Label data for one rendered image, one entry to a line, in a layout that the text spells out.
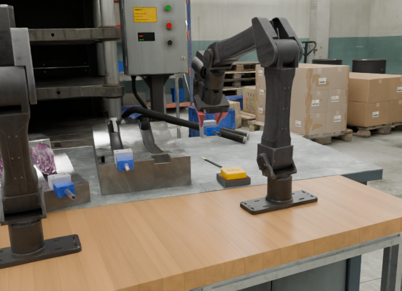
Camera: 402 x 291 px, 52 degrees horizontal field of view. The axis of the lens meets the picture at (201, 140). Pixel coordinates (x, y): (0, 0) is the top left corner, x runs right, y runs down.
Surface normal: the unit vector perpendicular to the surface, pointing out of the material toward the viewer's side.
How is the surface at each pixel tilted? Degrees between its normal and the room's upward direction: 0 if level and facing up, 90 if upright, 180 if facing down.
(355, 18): 90
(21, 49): 63
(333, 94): 99
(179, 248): 0
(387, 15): 90
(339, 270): 90
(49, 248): 0
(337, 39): 90
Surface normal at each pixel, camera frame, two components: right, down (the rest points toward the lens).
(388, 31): -0.95, 0.10
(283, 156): 0.52, 0.23
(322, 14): 0.32, 0.21
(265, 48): -0.85, 0.14
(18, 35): 0.34, -0.26
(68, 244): -0.03, -0.97
